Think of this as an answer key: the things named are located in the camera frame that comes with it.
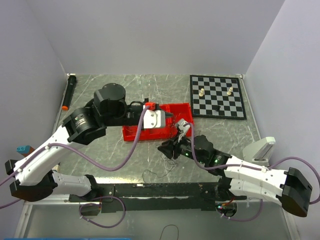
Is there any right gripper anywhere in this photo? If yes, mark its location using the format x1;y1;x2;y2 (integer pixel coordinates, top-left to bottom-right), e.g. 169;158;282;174
157;131;207;164

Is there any red three-compartment bin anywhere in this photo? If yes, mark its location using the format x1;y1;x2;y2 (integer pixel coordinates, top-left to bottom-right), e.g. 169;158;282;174
122;102;195;143

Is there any wire bundle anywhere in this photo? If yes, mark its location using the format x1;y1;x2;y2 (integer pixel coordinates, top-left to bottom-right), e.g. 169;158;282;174
142;154;180;183

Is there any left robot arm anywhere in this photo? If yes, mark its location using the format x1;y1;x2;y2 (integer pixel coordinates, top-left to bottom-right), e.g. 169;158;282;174
5;83;173;202

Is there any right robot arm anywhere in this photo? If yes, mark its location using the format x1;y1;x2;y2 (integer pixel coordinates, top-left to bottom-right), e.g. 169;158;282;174
157;135;313;218

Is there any white chess pawn left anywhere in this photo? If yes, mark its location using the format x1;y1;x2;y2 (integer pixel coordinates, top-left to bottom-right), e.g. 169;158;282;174
198;88;205;98

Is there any white chess pawn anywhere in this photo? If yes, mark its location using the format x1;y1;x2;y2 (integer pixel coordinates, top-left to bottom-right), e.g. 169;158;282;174
226;87;233;96
198;88;205;98

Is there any chessboard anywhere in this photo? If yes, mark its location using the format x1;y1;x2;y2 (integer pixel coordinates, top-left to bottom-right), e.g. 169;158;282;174
189;75;247;120

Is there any white chess pawn right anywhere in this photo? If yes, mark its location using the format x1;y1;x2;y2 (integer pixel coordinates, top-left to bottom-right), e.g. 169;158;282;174
226;87;233;96

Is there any white stand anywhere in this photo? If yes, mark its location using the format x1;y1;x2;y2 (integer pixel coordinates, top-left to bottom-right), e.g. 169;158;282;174
242;136;276;164

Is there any black marker orange cap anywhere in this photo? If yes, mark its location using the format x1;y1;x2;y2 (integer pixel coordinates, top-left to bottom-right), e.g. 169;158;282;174
61;75;77;111

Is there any blue brown toy block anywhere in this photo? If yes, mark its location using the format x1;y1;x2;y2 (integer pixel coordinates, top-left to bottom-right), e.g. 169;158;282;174
16;145;35;157

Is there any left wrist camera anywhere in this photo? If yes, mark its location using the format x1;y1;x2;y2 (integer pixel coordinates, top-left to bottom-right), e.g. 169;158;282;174
143;109;166;129

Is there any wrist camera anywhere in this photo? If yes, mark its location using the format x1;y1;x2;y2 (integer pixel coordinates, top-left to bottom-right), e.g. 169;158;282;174
143;109;166;129
175;118;191;142

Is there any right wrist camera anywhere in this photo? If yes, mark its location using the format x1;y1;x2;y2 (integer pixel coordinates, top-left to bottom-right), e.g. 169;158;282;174
175;118;191;142

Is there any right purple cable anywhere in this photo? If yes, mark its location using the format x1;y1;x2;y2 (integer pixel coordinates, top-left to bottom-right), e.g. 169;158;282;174
183;121;320;223

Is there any purple cable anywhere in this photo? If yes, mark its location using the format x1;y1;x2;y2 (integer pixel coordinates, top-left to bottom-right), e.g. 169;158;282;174
0;104;151;228
183;121;320;223

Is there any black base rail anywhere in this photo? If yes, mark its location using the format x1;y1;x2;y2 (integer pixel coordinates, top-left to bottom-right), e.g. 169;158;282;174
68;182;248;213

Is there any thin dark floor cable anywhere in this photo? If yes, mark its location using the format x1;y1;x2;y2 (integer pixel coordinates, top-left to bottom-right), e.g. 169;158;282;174
159;224;180;240

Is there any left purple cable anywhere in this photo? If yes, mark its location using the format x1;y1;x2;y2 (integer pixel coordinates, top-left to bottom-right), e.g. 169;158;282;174
0;104;151;228

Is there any aluminium frame rail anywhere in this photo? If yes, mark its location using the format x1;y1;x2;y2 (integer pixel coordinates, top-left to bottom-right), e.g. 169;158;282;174
24;194;70;205

